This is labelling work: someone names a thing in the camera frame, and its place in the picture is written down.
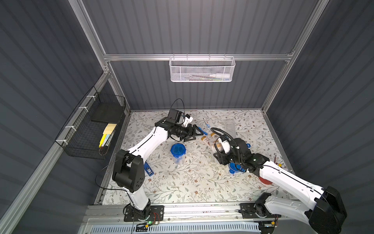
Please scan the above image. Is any red pencil cup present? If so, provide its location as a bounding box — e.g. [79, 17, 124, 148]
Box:
[259, 177, 273, 185]

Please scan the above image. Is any white tube in basket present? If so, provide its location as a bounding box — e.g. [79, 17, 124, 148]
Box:
[209, 73, 231, 80]

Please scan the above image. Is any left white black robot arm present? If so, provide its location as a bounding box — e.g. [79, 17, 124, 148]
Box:
[112, 116, 204, 211]

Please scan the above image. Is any white wire mesh basket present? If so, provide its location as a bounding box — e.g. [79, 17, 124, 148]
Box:
[168, 56, 236, 82]

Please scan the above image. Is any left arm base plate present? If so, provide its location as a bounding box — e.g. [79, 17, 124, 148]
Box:
[123, 204, 165, 222]

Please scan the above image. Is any black notebook in basket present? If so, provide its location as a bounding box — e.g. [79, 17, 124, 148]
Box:
[91, 103, 123, 124]

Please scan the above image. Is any yellow sticky notes pad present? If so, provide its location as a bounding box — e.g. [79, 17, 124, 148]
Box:
[103, 123, 117, 135]

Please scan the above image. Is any black wire wall basket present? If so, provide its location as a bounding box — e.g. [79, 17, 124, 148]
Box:
[55, 87, 126, 160]

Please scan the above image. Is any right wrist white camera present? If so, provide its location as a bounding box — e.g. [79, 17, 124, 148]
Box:
[216, 138, 231, 154]

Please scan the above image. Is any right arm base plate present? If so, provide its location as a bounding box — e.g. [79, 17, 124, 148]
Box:
[239, 202, 281, 219]

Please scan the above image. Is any white bottle brown cap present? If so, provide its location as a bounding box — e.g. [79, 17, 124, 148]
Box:
[201, 135, 212, 147]
[210, 133, 220, 141]

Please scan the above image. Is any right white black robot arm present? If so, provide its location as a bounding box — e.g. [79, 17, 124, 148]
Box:
[213, 136, 347, 234]

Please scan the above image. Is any yellow marker in basket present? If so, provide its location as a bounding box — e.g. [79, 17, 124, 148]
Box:
[99, 134, 106, 148]

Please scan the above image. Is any white ventilated front panel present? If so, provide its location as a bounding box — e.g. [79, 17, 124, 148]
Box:
[88, 221, 262, 234]

